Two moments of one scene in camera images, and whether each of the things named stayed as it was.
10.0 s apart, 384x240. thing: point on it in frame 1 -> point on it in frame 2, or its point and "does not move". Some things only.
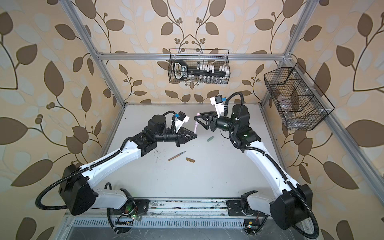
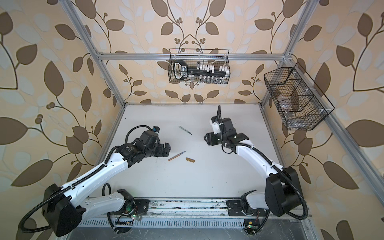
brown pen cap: x=190 y=159 does not move
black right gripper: x=213 y=121 -> x=211 y=139
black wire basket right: x=301 y=103 does not move
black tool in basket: x=181 y=71 does not move
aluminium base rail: x=165 y=212 does not move
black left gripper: x=184 y=133 -> x=167 y=149
